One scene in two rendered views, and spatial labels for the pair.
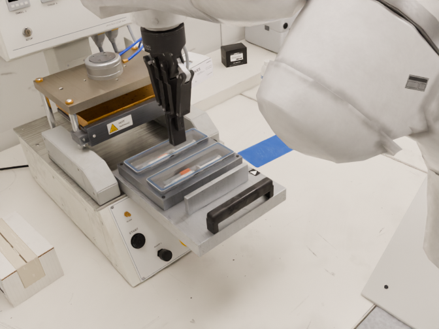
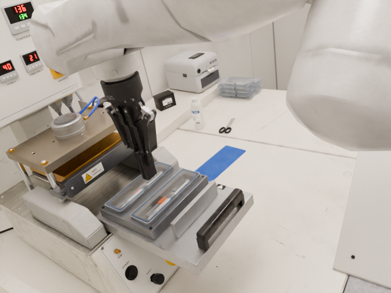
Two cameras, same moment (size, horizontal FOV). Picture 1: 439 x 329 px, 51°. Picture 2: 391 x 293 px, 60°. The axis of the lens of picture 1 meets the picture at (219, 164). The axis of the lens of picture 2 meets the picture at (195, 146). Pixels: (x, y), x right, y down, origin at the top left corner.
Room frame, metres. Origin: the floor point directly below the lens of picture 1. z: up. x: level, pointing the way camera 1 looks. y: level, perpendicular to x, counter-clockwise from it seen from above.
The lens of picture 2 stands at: (0.13, 0.07, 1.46)
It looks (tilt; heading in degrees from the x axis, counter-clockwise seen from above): 30 degrees down; 351
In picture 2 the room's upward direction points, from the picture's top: 12 degrees counter-clockwise
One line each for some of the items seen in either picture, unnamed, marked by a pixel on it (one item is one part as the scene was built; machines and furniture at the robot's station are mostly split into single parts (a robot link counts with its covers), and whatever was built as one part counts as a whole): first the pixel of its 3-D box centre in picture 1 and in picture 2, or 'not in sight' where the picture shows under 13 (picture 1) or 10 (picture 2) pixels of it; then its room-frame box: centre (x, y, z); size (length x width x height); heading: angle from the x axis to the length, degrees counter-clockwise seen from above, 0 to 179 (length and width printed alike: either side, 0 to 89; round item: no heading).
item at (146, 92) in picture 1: (112, 89); (79, 144); (0.98, 0.24, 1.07); 0.22 x 0.17 x 0.10; 129
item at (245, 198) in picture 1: (241, 203); (221, 217); (0.63, -0.03, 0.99); 0.15 x 0.02 x 0.04; 129
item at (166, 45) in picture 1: (165, 50); (125, 97); (0.78, 0.08, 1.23); 0.08 x 0.08 x 0.09
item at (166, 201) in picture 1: (179, 164); (155, 195); (0.78, 0.08, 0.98); 0.20 x 0.17 x 0.03; 129
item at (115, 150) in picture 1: (113, 136); (86, 184); (1.01, 0.26, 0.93); 0.46 x 0.35 x 0.01; 39
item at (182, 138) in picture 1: (177, 128); (147, 164); (0.77, 0.08, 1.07); 0.03 x 0.01 x 0.07; 128
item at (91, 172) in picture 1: (78, 162); (62, 215); (0.84, 0.31, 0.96); 0.25 x 0.05 x 0.07; 39
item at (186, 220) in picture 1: (195, 179); (171, 205); (0.74, 0.05, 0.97); 0.30 x 0.22 x 0.08; 39
